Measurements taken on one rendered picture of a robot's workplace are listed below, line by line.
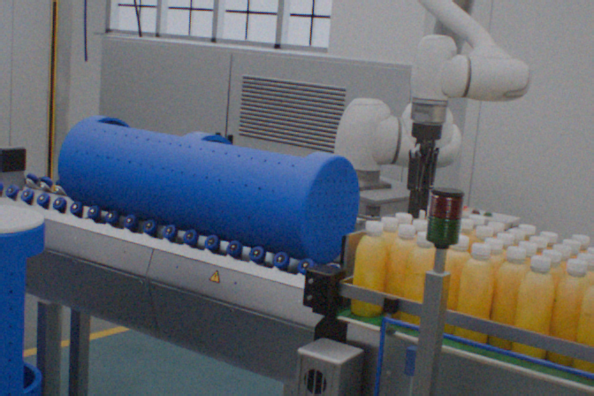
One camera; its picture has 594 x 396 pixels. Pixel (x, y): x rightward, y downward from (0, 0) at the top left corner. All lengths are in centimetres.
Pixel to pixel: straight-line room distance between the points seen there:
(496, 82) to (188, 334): 108
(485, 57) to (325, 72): 189
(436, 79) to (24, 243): 104
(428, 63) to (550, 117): 273
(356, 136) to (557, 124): 224
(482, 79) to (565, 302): 59
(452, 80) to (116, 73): 322
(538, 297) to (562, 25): 308
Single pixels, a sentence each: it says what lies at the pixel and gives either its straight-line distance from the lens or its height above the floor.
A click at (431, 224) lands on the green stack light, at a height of 119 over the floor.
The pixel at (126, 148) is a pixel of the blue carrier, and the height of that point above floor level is 117.
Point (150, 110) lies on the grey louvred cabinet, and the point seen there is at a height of 106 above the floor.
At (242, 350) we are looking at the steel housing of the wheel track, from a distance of 229.
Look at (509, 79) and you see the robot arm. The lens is 209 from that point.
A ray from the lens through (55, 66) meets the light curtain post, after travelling 326.
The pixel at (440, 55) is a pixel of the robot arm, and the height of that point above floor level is 150.
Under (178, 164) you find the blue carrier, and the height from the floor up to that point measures 116.
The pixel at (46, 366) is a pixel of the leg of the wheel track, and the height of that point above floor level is 42.
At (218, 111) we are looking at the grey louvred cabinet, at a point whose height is 111.
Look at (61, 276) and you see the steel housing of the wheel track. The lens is 271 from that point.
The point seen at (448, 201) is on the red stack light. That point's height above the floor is 124.
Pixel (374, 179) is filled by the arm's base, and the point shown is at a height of 110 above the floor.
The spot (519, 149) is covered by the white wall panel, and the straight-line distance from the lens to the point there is 482.
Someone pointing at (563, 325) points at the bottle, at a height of 99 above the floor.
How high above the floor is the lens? 151
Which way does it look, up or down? 11 degrees down
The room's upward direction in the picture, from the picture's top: 5 degrees clockwise
